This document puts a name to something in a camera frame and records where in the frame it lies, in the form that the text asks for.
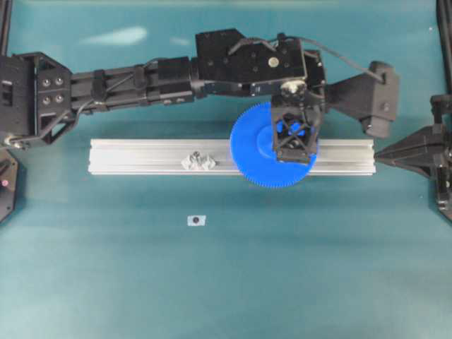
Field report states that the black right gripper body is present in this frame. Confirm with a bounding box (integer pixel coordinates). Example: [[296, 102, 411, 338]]
[[430, 95, 451, 212]]

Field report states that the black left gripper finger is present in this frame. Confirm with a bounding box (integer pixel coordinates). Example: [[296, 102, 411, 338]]
[[270, 98, 316, 165]]

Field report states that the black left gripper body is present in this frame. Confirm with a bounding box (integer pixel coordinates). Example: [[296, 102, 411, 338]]
[[271, 46, 328, 117]]

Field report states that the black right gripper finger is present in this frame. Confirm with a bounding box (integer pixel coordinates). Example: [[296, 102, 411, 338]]
[[374, 155, 441, 179], [374, 125, 442, 157]]

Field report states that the large blue plastic gear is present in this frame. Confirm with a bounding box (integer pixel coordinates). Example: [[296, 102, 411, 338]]
[[230, 102, 316, 189]]

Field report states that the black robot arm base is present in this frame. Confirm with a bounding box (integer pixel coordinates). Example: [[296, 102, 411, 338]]
[[1, 150, 27, 227]]

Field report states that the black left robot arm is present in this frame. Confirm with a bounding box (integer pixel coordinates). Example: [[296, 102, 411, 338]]
[[1, 29, 326, 162]]

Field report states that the small white tape marker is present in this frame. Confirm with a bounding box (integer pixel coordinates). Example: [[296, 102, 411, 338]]
[[187, 215, 207, 227]]

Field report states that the black camera cable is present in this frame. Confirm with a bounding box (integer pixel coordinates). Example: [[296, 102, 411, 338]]
[[246, 33, 386, 84]]

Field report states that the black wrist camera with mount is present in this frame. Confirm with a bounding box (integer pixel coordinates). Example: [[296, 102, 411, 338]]
[[326, 61, 400, 138]]

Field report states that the silver aluminium extrusion rail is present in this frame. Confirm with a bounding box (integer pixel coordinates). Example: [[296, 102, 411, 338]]
[[88, 139, 376, 176]]

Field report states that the black vertical frame post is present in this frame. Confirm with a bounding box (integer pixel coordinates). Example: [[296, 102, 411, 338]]
[[0, 0, 13, 56]]

